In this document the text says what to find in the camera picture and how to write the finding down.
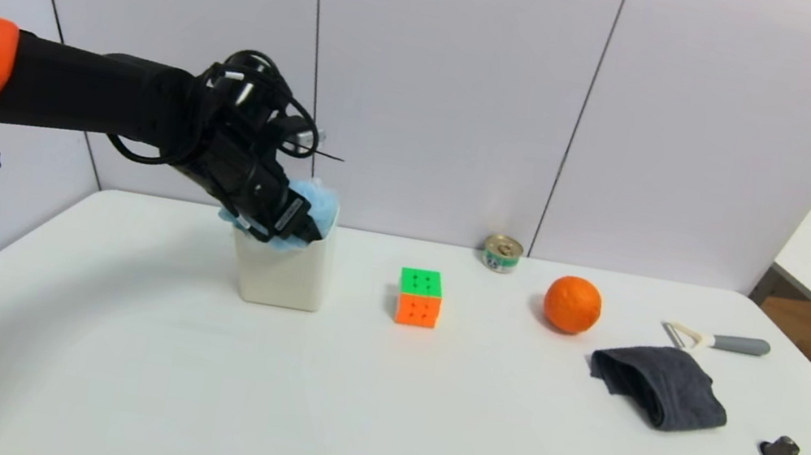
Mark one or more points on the small dark brown cap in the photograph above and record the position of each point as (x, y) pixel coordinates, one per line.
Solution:
(780, 452)

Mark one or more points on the light blue bath loofah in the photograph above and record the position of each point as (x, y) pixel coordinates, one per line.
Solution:
(319, 205)

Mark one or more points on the white plastic box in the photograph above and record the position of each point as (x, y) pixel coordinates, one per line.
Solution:
(282, 277)

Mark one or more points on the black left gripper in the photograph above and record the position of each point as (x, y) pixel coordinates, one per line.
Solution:
(282, 218)

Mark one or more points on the orange fruit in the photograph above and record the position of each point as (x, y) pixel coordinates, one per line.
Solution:
(572, 305)

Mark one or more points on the small tin can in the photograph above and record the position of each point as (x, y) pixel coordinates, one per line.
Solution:
(502, 254)

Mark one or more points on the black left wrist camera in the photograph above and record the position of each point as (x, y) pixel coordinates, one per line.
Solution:
(260, 108)

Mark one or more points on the colourful puzzle cube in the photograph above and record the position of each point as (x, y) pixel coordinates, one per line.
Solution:
(419, 300)

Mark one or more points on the dark grey folded towel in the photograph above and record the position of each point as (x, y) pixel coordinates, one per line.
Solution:
(663, 386)

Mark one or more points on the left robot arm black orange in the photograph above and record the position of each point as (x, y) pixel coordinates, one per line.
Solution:
(67, 84)

